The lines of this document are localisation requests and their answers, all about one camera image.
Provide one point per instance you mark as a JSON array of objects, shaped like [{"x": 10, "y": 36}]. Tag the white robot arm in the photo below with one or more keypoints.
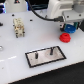
[{"x": 56, "y": 7}]

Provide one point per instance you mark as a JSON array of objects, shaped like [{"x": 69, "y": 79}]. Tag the red gear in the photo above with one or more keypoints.
[{"x": 65, "y": 37}]

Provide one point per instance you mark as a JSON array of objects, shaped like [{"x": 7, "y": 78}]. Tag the beige multi-pin connector block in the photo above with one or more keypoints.
[{"x": 18, "y": 27}]

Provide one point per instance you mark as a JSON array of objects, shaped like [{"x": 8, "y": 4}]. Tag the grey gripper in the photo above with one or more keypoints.
[{"x": 72, "y": 16}]

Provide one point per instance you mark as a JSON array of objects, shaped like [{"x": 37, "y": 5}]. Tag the black framed peg base plate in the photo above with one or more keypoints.
[{"x": 44, "y": 56}]

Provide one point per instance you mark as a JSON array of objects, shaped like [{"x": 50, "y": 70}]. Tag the blue gear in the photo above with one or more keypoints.
[{"x": 71, "y": 28}]

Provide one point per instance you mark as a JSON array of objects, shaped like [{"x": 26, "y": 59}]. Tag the right metal peg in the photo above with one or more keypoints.
[{"x": 51, "y": 50}]

